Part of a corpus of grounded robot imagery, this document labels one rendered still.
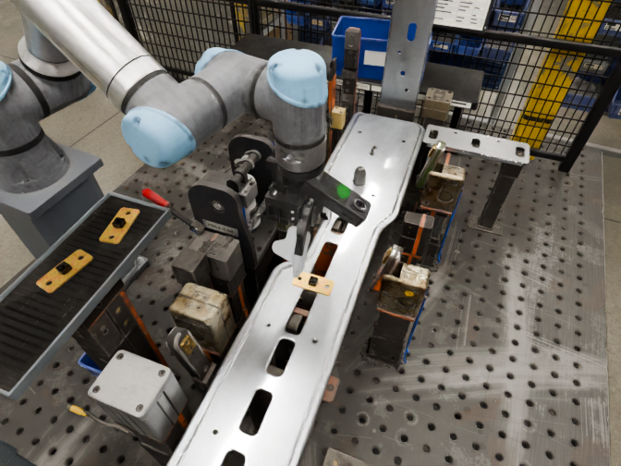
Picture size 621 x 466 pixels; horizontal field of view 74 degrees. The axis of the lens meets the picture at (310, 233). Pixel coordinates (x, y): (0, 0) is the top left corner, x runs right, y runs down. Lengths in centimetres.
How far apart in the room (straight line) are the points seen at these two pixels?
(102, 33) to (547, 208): 143
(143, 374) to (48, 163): 55
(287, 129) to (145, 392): 42
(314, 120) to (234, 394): 47
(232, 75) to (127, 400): 47
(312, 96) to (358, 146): 67
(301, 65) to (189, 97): 14
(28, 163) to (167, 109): 57
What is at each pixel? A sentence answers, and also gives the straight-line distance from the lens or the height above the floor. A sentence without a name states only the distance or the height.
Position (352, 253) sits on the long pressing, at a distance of 91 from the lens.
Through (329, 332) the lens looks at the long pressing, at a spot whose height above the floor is 100.
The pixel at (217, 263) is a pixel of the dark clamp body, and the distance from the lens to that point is 83.
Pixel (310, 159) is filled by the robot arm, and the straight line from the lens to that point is 59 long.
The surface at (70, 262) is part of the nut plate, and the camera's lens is 79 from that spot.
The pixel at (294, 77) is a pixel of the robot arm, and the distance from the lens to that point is 53.
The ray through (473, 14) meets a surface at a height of 120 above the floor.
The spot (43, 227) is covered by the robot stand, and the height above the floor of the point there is 102.
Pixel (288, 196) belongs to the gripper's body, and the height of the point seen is 125.
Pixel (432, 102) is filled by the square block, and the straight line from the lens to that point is 134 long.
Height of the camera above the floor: 170
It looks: 48 degrees down
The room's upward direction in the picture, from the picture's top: straight up
